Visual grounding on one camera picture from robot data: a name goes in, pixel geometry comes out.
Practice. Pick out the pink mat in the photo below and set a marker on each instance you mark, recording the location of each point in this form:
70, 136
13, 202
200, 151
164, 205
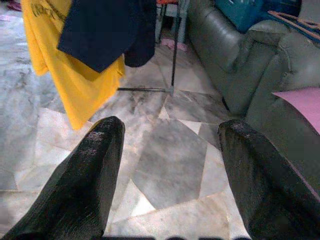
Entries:
305, 105

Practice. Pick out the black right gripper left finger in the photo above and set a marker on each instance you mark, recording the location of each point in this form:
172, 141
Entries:
75, 187

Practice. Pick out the yellow shirt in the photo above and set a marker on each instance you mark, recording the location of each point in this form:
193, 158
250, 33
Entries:
82, 92

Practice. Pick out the grey green leather sofa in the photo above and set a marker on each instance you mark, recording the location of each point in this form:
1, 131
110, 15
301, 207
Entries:
237, 50

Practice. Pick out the pink cloth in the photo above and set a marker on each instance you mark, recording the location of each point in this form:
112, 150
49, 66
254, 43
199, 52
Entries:
172, 45

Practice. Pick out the dark navy garment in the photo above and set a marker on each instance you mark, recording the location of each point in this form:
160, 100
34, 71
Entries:
105, 30

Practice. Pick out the dusty pink clothes hanger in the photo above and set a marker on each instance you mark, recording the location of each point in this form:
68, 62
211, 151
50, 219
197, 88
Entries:
295, 22

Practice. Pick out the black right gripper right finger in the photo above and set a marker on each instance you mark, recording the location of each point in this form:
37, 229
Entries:
270, 195

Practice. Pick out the blue plastic basket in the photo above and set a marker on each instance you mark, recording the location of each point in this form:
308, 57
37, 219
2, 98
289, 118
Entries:
240, 12

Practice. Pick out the black clothes rack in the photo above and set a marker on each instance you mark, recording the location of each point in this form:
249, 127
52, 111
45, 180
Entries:
175, 62

